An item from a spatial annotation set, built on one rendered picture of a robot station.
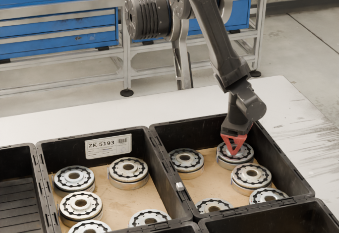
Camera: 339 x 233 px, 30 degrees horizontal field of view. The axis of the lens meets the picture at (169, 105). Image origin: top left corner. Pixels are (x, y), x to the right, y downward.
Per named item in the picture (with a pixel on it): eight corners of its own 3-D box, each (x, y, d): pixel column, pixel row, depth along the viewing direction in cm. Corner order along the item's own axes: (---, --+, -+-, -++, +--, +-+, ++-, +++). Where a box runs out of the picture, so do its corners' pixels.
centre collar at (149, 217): (137, 219, 148) (137, 217, 147) (157, 214, 149) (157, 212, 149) (144, 232, 144) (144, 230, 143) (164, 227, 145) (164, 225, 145)
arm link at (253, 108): (240, 53, 159) (211, 71, 159) (260, 74, 150) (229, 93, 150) (256, 88, 166) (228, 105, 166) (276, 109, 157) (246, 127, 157)
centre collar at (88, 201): (69, 199, 153) (68, 197, 153) (89, 196, 154) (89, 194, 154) (72, 213, 149) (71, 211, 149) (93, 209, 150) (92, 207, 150)
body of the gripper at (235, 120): (253, 117, 171) (256, 94, 168) (244, 137, 163) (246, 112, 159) (230, 113, 173) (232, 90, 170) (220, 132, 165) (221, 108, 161)
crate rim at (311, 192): (147, 131, 172) (147, 124, 170) (248, 116, 179) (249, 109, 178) (194, 227, 139) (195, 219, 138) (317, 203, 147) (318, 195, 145)
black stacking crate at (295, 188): (147, 161, 176) (147, 126, 171) (245, 144, 184) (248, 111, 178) (193, 259, 144) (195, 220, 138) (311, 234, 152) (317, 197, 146)
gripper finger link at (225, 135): (249, 148, 173) (252, 118, 169) (243, 162, 168) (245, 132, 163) (226, 142, 175) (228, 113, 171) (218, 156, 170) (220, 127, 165)
